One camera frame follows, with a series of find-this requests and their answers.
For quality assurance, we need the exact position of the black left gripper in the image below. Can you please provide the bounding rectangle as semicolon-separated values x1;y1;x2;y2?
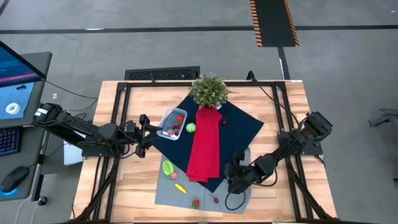
121;113;163;159

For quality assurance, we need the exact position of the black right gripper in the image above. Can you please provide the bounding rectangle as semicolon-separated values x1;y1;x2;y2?
223;149;261;195

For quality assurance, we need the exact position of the green ribbed toy vegetable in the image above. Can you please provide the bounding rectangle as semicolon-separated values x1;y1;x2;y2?
161;160;175;177

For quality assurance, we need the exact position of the clear plastic tupperware container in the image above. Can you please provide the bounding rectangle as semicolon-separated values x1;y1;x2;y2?
156;106;188;141

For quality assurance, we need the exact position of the red cloth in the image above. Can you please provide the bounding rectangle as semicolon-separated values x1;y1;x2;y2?
185;106;224;184

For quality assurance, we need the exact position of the navy blue cloth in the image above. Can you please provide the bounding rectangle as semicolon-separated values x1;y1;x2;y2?
152;95;265;194

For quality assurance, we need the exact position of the black perforated panel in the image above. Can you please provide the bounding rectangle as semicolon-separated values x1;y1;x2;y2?
124;65;201;81

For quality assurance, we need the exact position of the light grey cloth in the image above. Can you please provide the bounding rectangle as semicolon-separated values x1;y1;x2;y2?
154;147;252;215

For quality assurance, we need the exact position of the white paper sheet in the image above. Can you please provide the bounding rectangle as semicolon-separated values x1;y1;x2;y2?
63;130;93;166

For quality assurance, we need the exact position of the green plant in black pot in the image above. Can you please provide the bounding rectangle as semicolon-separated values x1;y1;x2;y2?
188;71;231;110

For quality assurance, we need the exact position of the grey framed monitor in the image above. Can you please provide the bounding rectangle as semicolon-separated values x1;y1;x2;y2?
0;51;53;129

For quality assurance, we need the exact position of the dark grey desk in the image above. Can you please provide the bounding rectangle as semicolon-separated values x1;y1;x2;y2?
0;124;47;202

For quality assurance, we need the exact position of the black keyboard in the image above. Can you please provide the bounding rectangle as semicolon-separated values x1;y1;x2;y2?
0;126;22;157

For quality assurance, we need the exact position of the black computer mouse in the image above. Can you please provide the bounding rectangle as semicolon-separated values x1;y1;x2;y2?
0;166;30;194

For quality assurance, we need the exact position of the tilted black monitor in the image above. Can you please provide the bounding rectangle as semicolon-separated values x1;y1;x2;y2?
0;40;47;88

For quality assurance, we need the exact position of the black mat with striped edges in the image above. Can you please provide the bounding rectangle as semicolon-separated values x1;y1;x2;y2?
249;0;300;48

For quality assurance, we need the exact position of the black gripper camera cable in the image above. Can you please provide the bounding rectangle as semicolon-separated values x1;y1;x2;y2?
224;191;247;212

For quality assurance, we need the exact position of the black aluminium table frame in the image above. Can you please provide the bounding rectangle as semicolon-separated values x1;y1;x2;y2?
67;79;340;224

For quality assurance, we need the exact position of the black floor stand with cables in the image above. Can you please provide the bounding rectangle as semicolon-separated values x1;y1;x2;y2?
369;108;398;129

